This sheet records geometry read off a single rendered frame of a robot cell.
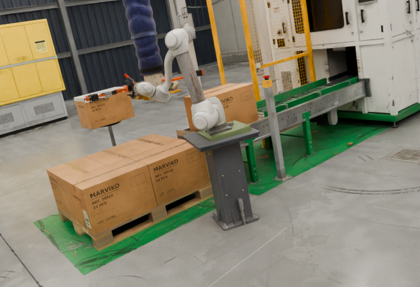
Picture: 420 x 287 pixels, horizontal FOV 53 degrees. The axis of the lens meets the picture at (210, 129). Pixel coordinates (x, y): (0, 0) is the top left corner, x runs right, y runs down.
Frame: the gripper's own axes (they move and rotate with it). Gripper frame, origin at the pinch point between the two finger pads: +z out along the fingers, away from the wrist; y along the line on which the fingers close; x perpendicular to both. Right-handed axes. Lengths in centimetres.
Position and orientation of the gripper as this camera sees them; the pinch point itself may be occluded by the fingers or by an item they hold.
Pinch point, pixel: (127, 87)
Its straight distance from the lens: 376.4
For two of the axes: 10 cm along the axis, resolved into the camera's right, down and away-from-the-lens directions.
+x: 7.9, -2.8, 5.4
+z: -5.8, -0.9, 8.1
